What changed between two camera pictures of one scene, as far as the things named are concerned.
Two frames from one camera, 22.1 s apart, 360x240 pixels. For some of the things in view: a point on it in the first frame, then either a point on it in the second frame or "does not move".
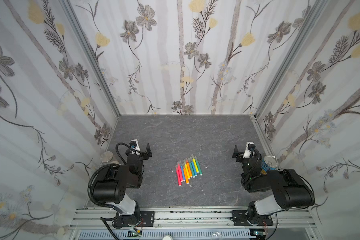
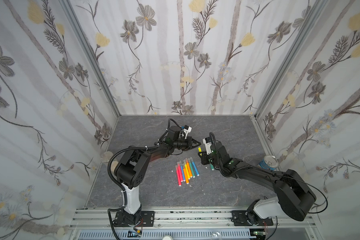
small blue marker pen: (183, 177) does not move
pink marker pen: (178, 176) does not move
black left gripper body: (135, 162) to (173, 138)
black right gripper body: (242, 154) to (209, 155)
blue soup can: (269, 162) does not move
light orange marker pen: (186, 179) does not move
